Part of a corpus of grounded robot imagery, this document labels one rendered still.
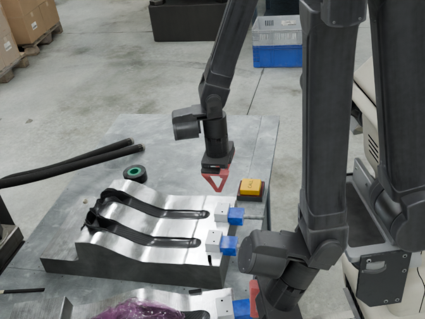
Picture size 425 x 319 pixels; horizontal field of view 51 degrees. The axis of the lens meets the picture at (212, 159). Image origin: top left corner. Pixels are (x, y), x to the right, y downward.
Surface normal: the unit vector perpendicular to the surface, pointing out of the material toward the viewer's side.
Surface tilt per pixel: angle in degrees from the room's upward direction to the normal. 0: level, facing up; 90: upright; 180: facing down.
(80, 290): 0
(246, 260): 64
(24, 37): 90
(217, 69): 76
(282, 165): 0
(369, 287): 90
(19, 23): 90
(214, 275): 90
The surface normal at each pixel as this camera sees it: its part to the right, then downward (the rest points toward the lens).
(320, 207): 0.02, 0.37
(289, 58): -0.21, 0.59
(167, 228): -0.14, -0.82
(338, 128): 0.15, 0.54
